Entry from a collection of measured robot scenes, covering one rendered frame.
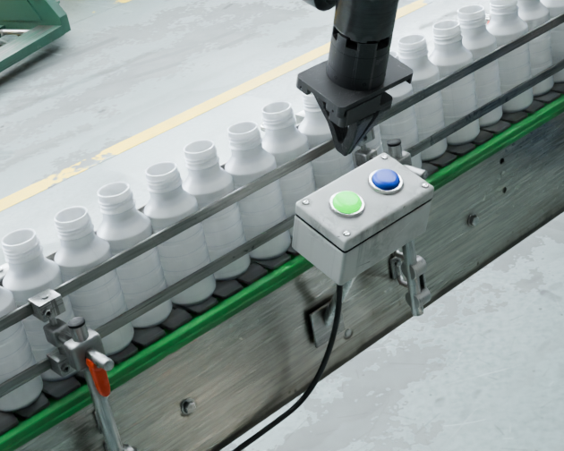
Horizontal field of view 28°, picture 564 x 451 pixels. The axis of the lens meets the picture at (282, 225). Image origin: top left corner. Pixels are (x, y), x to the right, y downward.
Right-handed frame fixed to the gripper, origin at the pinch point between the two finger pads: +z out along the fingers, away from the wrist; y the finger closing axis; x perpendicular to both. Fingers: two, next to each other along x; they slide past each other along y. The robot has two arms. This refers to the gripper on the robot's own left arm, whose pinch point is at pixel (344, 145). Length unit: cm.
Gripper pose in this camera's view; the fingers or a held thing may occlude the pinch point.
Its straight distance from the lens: 115.4
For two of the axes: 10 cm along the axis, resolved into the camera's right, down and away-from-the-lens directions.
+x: 6.6, 5.6, -5.0
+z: -0.9, 7.2, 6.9
